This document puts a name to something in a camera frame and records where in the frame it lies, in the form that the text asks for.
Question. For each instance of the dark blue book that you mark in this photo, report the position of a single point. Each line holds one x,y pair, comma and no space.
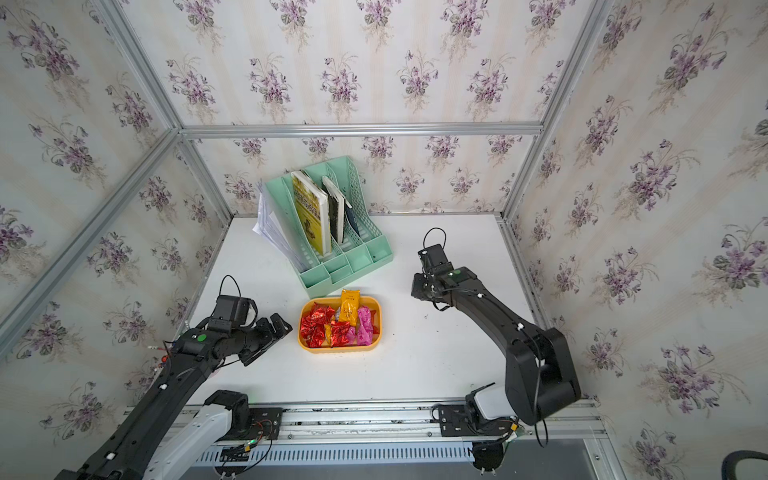
351,218

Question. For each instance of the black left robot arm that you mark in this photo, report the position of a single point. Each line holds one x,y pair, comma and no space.
136,450

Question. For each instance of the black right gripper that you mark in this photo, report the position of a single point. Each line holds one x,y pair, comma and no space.
416,285

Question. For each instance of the red foil tea bag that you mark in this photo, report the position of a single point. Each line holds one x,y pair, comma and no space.
345,334
318,316
315,337

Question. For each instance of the yellow plastic storage box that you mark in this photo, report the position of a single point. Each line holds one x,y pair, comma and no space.
334,302

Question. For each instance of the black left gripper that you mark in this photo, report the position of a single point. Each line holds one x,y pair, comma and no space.
268,336

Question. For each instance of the yellow cover book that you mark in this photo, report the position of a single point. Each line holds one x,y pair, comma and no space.
312,207

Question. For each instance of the pink tea bag packet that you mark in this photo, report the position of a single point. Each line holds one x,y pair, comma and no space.
365,327

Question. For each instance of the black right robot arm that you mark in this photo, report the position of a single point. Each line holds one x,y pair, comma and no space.
540,377

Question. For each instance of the mint green file organizer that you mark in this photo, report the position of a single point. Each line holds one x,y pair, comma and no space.
357,255

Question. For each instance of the white paper stack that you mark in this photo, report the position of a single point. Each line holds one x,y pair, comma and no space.
273,226

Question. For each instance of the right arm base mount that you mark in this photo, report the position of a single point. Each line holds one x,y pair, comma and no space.
480,423

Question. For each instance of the black white book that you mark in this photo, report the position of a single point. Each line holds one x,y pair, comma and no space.
337,209

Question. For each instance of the yellow tea bag packet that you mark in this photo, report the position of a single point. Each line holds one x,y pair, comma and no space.
349,306
329,335

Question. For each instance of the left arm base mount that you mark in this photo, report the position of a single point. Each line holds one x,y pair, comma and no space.
255,428

